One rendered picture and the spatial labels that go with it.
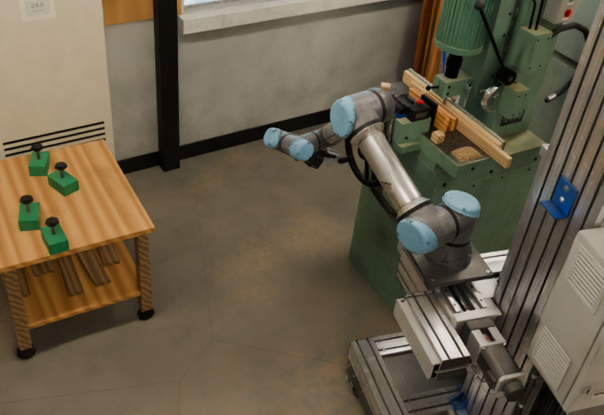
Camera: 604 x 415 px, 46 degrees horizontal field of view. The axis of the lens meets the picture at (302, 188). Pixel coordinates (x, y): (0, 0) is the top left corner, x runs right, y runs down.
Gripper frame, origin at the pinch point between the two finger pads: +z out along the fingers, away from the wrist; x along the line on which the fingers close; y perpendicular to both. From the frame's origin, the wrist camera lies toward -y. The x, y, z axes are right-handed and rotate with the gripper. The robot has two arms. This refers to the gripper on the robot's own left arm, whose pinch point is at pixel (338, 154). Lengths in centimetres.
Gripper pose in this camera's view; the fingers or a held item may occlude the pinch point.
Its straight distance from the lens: 280.7
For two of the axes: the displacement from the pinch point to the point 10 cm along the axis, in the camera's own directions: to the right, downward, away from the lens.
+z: 7.1, 2.0, 6.7
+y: -5.1, 8.0, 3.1
